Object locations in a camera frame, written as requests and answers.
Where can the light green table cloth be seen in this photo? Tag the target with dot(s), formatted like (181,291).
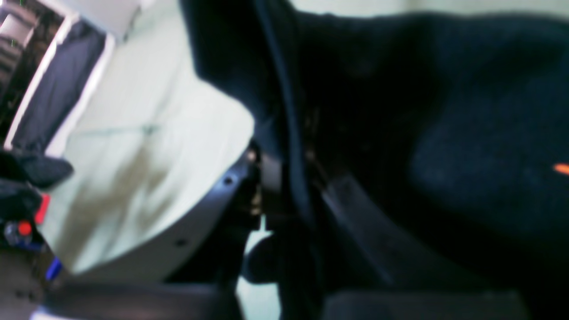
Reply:
(155,137)

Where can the dark navy T-shirt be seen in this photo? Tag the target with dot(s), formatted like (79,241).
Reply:
(455,126)

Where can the white bin right corner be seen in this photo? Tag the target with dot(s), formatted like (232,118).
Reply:
(69,73)

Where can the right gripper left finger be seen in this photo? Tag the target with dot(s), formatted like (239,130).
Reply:
(191,271)

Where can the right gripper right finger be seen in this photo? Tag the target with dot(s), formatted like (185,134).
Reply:
(396,277)

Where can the blue orange bar clamp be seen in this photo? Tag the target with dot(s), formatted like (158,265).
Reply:
(23,233)

